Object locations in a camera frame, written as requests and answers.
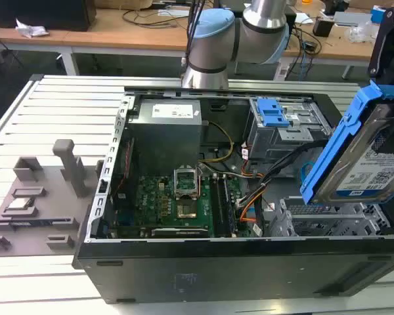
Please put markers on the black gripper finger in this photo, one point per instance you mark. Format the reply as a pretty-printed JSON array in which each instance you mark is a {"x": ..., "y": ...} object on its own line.
[{"x": 385, "y": 42}]

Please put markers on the hard disk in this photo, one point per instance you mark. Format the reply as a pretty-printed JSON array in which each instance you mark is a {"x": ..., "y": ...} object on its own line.
[{"x": 358, "y": 164}]

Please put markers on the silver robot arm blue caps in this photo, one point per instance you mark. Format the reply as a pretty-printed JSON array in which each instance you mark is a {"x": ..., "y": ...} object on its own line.
[{"x": 213, "y": 42}]

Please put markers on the metal disk bay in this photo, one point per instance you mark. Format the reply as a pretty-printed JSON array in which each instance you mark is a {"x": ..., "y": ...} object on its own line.
[{"x": 331, "y": 220}]

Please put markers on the clear plastic bag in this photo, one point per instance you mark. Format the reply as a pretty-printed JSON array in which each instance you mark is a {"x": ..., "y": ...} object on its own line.
[{"x": 360, "y": 32}]

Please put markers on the blue box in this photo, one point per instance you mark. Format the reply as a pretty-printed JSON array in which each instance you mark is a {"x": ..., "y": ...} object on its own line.
[{"x": 378, "y": 14}]

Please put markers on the small black box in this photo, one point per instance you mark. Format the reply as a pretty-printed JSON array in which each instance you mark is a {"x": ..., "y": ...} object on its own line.
[{"x": 322, "y": 27}]

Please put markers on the metal drive cage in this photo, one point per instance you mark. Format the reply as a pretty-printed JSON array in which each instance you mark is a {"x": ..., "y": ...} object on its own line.
[{"x": 282, "y": 138}]

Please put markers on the blue drive cage latch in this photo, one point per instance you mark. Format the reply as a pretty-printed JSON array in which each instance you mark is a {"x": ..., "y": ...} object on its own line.
[{"x": 271, "y": 113}]

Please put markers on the CPU socket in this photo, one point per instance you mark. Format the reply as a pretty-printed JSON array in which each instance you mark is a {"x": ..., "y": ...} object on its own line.
[{"x": 186, "y": 210}]

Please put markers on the grey power supply unit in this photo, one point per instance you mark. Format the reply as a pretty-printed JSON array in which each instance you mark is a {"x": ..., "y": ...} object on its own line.
[{"x": 165, "y": 131}]

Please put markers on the black open PC case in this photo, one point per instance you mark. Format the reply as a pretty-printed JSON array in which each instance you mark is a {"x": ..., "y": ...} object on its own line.
[{"x": 216, "y": 269}]

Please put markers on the black graphics card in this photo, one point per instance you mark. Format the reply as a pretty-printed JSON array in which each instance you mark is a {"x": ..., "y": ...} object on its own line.
[{"x": 180, "y": 232}]

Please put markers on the wooden desk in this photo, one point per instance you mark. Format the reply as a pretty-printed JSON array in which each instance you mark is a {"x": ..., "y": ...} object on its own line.
[{"x": 134, "y": 33}]

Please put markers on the green motherboard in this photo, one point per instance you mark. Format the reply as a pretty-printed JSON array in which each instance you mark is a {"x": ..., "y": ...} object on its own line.
[{"x": 157, "y": 200}]

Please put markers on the large black box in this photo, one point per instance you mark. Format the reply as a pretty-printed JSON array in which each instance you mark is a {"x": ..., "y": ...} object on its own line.
[{"x": 42, "y": 13}]

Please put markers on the crumpled white paper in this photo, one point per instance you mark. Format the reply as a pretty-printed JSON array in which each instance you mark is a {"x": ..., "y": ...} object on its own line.
[{"x": 31, "y": 29}]

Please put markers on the grey parts rack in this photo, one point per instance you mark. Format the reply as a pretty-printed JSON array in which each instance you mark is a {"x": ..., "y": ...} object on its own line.
[{"x": 39, "y": 236}]

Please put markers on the silver CPU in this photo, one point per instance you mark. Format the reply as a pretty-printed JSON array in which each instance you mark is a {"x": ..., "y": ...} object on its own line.
[{"x": 19, "y": 204}]

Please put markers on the black RAM stick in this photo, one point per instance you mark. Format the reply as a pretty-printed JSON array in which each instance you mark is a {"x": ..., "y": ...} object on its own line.
[{"x": 19, "y": 224}]

